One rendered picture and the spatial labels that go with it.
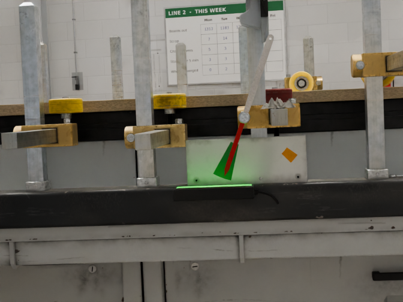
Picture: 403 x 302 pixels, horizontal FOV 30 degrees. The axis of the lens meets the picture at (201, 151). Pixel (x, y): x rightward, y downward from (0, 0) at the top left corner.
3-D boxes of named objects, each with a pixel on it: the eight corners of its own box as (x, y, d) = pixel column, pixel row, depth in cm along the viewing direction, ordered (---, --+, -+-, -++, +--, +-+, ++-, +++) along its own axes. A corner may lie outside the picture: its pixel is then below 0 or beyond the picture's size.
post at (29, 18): (45, 217, 168) (33, 1, 165) (30, 218, 168) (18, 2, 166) (50, 215, 171) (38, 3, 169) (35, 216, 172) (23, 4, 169)
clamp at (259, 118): (300, 126, 161) (300, 103, 161) (237, 129, 163) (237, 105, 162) (299, 126, 167) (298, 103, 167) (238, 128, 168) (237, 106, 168)
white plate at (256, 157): (307, 181, 162) (306, 135, 161) (187, 186, 164) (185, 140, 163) (307, 181, 162) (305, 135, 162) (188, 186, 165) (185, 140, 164)
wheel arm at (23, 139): (18, 153, 139) (17, 130, 139) (0, 153, 140) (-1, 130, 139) (77, 142, 183) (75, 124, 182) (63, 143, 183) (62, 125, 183)
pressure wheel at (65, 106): (91, 143, 181) (89, 95, 180) (63, 145, 175) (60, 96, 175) (72, 143, 187) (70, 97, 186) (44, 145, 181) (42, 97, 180)
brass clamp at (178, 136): (185, 147, 163) (184, 124, 163) (124, 149, 164) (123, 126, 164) (188, 145, 169) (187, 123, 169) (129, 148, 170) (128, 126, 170)
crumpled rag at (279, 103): (296, 108, 143) (295, 95, 143) (260, 109, 144) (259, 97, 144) (294, 108, 152) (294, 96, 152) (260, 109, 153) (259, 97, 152)
